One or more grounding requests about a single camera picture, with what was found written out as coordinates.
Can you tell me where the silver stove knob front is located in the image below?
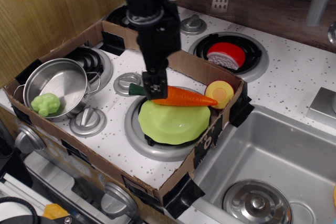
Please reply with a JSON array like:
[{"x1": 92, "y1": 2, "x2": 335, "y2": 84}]
[{"x1": 70, "y1": 107, "x2": 107, "y2": 137}]

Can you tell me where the silver oven knob left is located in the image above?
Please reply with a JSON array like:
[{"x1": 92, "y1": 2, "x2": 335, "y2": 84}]
[{"x1": 15, "y1": 124, "x2": 46, "y2": 154}]

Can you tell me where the silver oven knob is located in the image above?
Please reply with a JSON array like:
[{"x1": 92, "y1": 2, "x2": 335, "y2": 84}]
[
  {"x1": 15, "y1": 124, "x2": 46, "y2": 154},
  {"x1": 100, "y1": 182, "x2": 138, "y2": 219}
]

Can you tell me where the front right burner ring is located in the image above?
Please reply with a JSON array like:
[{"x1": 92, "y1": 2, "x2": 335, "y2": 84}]
[{"x1": 124, "y1": 86, "x2": 218, "y2": 163}]

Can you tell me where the black burner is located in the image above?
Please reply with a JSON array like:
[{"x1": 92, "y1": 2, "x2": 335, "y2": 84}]
[
  {"x1": 104, "y1": 5, "x2": 136, "y2": 30},
  {"x1": 65, "y1": 46, "x2": 113, "y2": 91},
  {"x1": 188, "y1": 32, "x2": 269, "y2": 82}
]

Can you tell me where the steel pot lid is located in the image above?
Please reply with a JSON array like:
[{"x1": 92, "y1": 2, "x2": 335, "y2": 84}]
[{"x1": 222, "y1": 179, "x2": 292, "y2": 223}]

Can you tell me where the orange toy carrot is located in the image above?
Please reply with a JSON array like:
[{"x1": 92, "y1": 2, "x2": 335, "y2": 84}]
[{"x1": 128, "y1": 83, "x2": 219, "y2": 107}]

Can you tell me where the silver stove knob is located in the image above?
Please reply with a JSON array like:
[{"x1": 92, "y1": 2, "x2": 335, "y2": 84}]
[
  {"x1": 70, "y1": 107, "x2": 107, "y2": 137},
  {"x1": 180, "y1": 14, "x2": 207, "y2": 35},
  {"x1": 113, "y1": 72, "x2": 145, "y2": 97}
]

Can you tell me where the back right black burner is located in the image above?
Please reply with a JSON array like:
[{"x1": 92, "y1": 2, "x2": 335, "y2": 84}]
[{"x1": 188, "y1": 32, "x2": 269, "y2": 82}]

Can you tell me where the small steel pot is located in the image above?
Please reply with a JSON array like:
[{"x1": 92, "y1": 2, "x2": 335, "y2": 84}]
[{"x1": 14, "y1": 58, "x2": 101, "y2": 122}]

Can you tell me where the red toy cheese wedge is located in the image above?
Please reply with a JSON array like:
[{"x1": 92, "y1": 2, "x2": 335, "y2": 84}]
[{"x1": 206, "y1": 42, "x2": 246, "y2": 70}]

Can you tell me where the silver faucet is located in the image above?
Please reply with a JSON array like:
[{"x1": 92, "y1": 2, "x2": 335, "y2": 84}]
[{"x1": 305, "y1": 0, "x2": 335, "y2": 51}]

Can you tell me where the silver oven knob right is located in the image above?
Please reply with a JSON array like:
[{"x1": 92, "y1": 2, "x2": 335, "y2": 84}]
[{"x1": 100, "y1": 182, "x2": 138, "y2": 219}]

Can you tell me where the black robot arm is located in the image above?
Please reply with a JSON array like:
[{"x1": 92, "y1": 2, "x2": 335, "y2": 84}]
[{"x1": 126, "y1": 0, "x2": 181, "y2": 100}]

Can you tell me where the yellow red toy fruit half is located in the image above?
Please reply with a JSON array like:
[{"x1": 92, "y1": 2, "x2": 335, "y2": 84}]
[{"x1": 205, "y1": 80, "x2": 235, "y2": 109}]

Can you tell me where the front left black burner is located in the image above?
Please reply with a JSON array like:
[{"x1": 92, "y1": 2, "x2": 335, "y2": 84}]
[{"x1": 65, "y1": 46, "x2": 113, "y2": 91}]

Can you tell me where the black cable bottom left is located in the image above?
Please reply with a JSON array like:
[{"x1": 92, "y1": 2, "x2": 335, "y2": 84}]
[{"x1": 0, "y1": 196, "x2": 40, "y2": 224}]

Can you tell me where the steel sink basin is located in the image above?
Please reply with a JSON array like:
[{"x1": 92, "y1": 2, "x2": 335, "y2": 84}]
[{"x1": 194, "y1": 106, "x2": 335, "y2": 223}]

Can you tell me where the silver stove knob middle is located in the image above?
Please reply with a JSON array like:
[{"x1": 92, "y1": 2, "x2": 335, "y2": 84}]
[{"x1": 113, "y1": 72, "x2": 145, "y2": 97}]

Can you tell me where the yellow object bottom left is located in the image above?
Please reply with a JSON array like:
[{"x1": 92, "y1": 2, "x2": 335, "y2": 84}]
[{"x1": 42, "y1": 204, "x2": 68, "y2": 220}]

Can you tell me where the back left black burner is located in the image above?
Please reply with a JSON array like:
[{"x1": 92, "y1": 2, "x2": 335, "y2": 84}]
[{"x1": 104, "y1": 5, "x2": 136, "y2": 30}]

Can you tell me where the silver stove knob back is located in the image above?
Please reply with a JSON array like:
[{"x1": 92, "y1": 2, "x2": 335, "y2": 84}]
[{"x1": 180, "y1": 14, "x2": 207, "y2": 35}]

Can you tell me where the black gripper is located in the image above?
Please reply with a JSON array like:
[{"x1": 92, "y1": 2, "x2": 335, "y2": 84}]
[{"x1": 136, "y1": 6, "x2": 181, "y2": 100}]

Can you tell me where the green toy broccoli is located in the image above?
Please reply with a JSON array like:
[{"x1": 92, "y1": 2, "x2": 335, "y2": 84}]
[{"x1": 30, "y1": 93, "x2": 60, "y2": 117}]

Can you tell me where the brown cardboard fence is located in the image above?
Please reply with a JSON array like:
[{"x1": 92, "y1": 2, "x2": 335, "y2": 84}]
[{"x1": 3, "y1": 20, "x2": 255, "y2": 220}]

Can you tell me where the light green plastic plate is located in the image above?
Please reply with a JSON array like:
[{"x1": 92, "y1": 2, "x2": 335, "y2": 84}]
[{"x1": 138, "y1": 101, "x2": 211, "y2": 145}]

